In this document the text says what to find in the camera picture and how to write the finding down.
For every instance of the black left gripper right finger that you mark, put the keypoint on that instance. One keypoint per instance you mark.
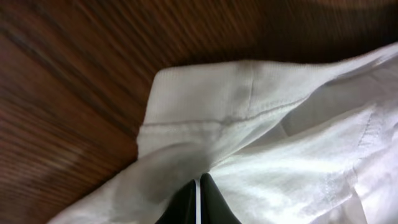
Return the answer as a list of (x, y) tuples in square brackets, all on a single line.
[(214, 209)]

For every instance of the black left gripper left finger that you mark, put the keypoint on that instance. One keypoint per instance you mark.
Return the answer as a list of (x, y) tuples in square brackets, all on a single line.
[(182, 207)]

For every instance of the white t-shirt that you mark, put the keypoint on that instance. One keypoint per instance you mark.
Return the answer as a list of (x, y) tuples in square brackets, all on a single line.
[(284, 142)]

